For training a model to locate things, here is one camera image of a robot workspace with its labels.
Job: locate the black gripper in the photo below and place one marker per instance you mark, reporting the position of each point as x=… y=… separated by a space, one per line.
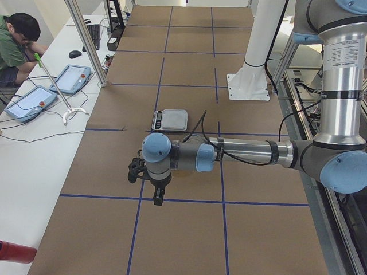
x=158 y=184

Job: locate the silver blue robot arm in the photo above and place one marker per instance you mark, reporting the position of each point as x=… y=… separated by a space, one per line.
x=336 y=155

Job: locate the silver digital kitchen scale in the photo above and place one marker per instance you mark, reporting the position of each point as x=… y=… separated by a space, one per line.
x=170 y=120

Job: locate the far blue teach pendant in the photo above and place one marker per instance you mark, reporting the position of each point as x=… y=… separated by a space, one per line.
x=72 y=78

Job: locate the blue teach pendant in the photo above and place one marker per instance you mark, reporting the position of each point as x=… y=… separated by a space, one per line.
x=30 y=105
x=72 y=78

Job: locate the red cylinder bottle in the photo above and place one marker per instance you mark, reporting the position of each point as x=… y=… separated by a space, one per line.
x=17 y=253

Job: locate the near blue teach pendant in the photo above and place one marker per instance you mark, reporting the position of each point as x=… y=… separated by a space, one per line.
x=30 y=105

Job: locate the black computer mouse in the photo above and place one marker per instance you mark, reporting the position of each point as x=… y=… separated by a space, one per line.
x=73 y=54

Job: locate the black keyboard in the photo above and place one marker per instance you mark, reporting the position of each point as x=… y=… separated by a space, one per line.
x=94 y=31

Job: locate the person in green shirt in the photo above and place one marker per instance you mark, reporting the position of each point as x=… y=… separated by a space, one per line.
x=19 y=42

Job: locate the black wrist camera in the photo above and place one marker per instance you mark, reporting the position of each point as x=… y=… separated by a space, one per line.
x=137 y=168

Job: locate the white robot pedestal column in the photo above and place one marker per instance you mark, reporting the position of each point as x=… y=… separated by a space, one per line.
x=250 y=82

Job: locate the aluminium frame post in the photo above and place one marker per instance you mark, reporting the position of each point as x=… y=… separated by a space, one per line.
x=86 y=40

